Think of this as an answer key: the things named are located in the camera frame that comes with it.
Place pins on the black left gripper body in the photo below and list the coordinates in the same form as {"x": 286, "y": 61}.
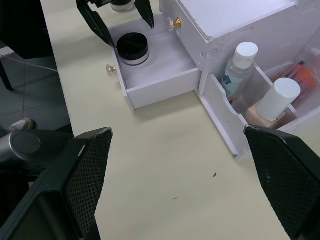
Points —
{"x": 103, "y": 2}

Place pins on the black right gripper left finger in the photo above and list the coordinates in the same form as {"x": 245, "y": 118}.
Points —
{"x": 75, "y": 175}

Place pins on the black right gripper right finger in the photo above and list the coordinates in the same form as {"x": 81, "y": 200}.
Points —
{"x": 287, "y": 180}

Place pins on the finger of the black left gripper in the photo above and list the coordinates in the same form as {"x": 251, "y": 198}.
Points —
{"x": 146, "y": 12}
{"x": 96, "y": 22}

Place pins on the black lid round compact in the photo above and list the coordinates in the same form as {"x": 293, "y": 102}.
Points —
{"x": 122, "y": 6}
{"x": 132, "y": 46}

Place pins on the white drawer with crystal knob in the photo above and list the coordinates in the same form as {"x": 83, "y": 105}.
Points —
{"x": 160, "y": 75}
{"x": 190, "y": 37}

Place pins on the white wooden makeup organizer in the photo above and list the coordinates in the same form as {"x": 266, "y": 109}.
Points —
{"x": 250, "y": 27}

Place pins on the orange brush set in pouch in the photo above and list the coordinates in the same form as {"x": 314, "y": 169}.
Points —
{"x": 303, "y": 76}

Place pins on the silver robot body joint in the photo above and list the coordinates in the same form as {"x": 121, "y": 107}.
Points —
{"x": 21, "y": 145}

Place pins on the white sneaker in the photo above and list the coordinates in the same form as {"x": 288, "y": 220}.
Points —
{"x": 22, "y": 124}

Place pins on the beige bottle with white cap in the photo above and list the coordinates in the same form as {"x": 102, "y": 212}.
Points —
{"x": 277, "y": 100}

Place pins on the clear bottle with white cap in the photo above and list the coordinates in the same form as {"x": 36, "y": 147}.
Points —
{"x": 238, "y": 72}

